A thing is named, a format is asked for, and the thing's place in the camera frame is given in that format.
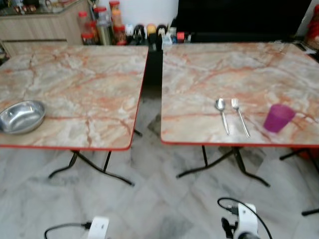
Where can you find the black television screen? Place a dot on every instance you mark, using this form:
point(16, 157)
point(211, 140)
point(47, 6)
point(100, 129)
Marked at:
point(239, 17)

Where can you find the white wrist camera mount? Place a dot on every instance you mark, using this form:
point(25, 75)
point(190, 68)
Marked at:
point(246, 219)
point(98, 228)

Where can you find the steel fork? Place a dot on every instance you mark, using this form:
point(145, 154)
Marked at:
point(236, 104)

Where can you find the light wooden cabinet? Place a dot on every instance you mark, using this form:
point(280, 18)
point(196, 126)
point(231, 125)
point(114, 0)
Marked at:
point(40, 22)

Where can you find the purple plastic cup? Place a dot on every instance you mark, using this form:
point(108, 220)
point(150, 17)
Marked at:
point(276, 119)

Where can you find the round steel bowl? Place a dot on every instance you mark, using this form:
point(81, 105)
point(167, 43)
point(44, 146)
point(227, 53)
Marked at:
point(20, 119)

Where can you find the black round figurine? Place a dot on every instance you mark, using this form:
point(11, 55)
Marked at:
point(138, 31)
point(162, 33)

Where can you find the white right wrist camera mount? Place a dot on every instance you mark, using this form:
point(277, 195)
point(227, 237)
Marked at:
point(246, 219)

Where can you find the yellow head figurine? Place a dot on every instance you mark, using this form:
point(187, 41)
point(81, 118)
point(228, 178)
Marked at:
point(151, 30)

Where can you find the small red box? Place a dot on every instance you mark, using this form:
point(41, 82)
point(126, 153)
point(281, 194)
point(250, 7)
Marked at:
point(180, 36)

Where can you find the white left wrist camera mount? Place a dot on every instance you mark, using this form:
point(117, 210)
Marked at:
point(98, 228)

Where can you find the steel flask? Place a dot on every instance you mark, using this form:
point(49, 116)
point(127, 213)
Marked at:
point(104, 34)

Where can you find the orange filled bottle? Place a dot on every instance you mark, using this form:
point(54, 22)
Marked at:
point(115, 15)

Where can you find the steel spoon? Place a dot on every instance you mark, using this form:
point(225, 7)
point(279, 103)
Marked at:
point(220, 104)

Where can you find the marble top folding table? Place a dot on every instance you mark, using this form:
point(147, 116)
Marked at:
point(239, 64)
point(75, 74)

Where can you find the red decorative figure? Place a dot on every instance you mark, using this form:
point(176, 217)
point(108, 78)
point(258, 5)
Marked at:
point(314, 27)

